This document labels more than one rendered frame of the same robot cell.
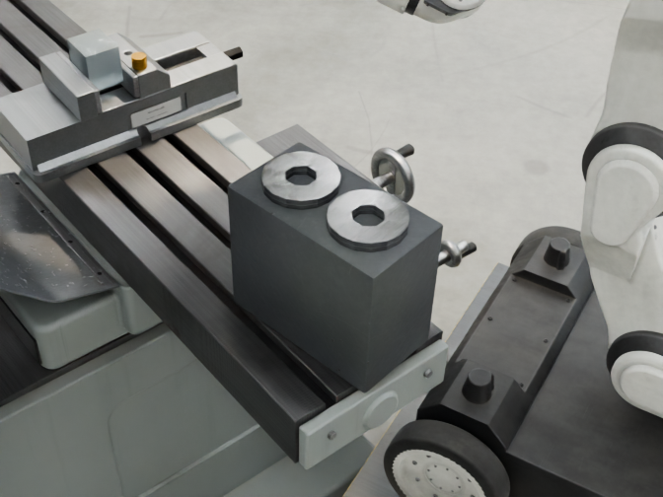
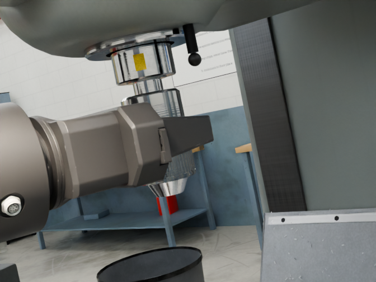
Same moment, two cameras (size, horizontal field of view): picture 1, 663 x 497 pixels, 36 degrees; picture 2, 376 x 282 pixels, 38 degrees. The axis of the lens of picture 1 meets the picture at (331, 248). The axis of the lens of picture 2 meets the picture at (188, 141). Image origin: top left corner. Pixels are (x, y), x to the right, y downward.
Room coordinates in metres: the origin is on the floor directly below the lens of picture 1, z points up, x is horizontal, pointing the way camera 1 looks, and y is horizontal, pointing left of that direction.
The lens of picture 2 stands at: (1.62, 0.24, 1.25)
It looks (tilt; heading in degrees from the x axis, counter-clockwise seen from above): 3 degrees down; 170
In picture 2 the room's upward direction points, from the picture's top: 12 degrees counter-clockwise
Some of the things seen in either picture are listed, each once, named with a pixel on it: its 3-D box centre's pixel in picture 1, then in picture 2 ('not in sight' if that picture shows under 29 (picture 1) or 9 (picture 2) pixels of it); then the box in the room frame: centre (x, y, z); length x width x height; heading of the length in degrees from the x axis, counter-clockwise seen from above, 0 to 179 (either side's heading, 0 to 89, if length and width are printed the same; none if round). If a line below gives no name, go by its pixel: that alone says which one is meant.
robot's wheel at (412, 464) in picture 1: (445, 475); not in sight; (0.94, -0.19, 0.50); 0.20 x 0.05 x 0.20; 62
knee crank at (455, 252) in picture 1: (434, 262); not in sight; (1.43, -0.20, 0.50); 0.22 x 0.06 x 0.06; 130
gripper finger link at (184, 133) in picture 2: not in sight; (180, 135); (1.22, 0.31, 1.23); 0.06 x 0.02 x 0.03; 115
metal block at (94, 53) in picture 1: (95, 60); not in sight; (1.26, 0.35, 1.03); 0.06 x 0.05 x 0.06; 38
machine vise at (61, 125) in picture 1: (118, 89); not in sight; (1.28, 0.33, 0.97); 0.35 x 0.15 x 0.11; 128
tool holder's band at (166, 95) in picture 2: not in sight; (150, 99); (1.20, 0.30, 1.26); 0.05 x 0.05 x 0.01
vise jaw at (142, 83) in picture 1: (131, 63); not in sight; (1.29, 0.31, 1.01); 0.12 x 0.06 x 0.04; 38
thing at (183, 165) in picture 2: not in sight; (159, 142); (1.20, 0.30, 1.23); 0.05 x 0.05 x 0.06
